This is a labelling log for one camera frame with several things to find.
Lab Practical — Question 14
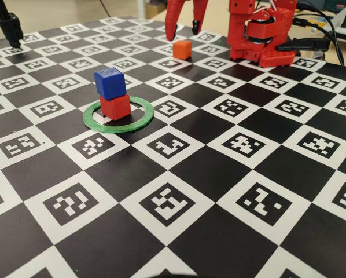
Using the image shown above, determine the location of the small black plug connector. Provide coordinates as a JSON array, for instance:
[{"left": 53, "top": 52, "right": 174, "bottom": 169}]
[{"left": 293, "top": 17, "right": 320, "bottom": 29}]

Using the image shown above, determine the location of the dark teal box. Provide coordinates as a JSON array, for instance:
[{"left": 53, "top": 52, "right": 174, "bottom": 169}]
[{"left": 323, "top": 0, "right": 346, "bottom": 12}]

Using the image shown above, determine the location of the black white marker checkerboard mat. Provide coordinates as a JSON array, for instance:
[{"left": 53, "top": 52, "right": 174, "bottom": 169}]
[{"left": 0, "top": 16, "right": 346, "bottom": 278}]

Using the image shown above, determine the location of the black cable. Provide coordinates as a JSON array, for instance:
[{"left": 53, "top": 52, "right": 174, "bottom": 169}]
[{"left": 296, "top": 0, "right": 346, "bottom": 66}]

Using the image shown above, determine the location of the large black plug connector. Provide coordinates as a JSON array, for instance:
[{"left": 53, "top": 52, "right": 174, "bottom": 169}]
[{"left": 276, "top": 37, "right": 332, "bottom": 53}]

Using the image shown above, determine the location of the blue cube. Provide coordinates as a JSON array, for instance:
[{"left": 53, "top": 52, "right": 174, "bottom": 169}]
[{"left": 93, "top": 67, "right": 127, "bottom": 101}]

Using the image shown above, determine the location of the red cube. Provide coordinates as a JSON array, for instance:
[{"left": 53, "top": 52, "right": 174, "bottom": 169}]
[{"left": 99, "top": 94, "right": 132, "bottom": 122}]

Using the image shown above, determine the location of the cardboard box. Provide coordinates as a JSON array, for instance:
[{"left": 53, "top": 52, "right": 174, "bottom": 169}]
[{"left": 145, "top": 2, "right": 168, "bottom": 17}]

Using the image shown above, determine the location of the green ring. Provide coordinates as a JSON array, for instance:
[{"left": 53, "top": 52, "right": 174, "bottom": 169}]
[{"left": 82, "top": 97, "right": 156, "bottom": 134}]

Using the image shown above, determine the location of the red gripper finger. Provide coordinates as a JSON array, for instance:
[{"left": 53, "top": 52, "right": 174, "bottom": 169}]
[
  {"left": 164, "top": 0, "right": 189, "bottom": 42},
  {"left": 191, "top": 0, "right": 209, "bottom": 35}
]

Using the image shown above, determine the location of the orange cube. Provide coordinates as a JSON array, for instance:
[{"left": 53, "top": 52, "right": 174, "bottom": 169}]
[{"left": 172, "top": 39, "right": 193, "bottom": 61}]

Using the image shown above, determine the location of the red perforated robot base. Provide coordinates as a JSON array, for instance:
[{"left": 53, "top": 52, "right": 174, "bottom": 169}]
[{"left": 229, "top": 43, "right": 296, "bottom": 69}]

